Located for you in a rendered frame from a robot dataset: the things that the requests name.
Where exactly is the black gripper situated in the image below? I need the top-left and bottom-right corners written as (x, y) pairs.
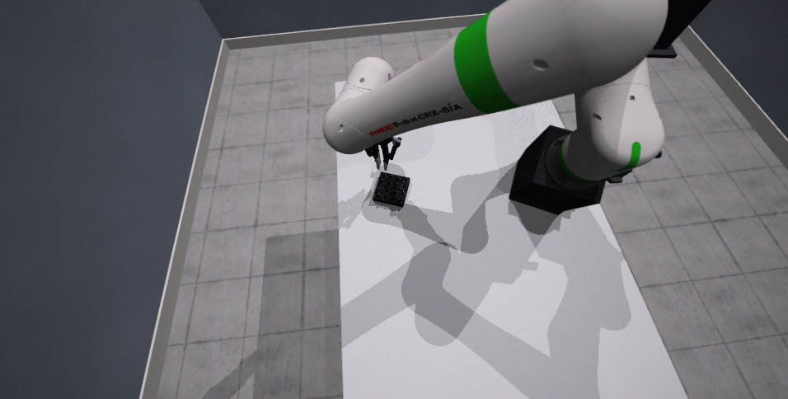
top-left (365, 137), bottom-right (401, 171)

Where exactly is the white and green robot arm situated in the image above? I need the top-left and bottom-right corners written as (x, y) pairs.
top-left (322, 0), bottom-right (668, 190)

